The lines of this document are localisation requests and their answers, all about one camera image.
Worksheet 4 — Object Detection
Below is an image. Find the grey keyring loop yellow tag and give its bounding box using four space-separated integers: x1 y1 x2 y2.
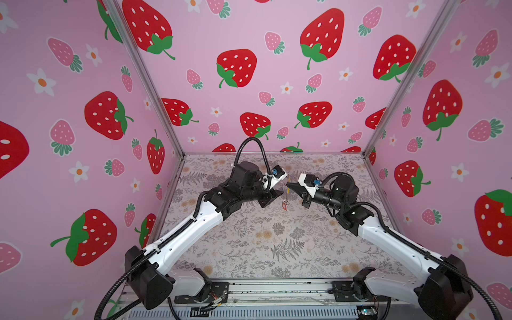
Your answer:
283 187 289 204

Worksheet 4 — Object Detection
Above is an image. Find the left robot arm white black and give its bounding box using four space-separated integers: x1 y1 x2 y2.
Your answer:
125 161 287 310

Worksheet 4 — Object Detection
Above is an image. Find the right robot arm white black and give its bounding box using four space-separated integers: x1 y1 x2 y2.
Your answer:
287 172 473 319

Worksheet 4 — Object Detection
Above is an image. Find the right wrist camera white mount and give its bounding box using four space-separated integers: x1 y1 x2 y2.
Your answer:
298 173 322 198

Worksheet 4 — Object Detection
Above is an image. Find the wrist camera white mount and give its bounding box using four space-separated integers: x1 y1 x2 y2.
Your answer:
262 165 287 192
298 173 322 198

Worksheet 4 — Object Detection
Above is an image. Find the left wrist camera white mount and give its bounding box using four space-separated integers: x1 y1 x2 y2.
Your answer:
262 165 287 192

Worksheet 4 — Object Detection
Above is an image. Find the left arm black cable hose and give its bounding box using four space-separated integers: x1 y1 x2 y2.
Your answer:
94 137 275 320

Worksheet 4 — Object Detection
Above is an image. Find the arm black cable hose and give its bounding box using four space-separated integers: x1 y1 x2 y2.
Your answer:
319 171 503 320
94 137 275 320

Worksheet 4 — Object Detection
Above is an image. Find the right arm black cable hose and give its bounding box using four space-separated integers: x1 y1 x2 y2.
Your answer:
319 171 503 320

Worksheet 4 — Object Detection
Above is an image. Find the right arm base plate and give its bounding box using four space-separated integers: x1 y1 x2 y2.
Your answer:
327 280 387 303

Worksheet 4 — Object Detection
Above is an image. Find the aluminium frame rail front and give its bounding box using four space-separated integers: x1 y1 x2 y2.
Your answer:
122 278 428 319

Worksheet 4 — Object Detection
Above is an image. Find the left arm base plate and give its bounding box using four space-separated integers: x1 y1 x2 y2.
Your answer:
173 281 229 304

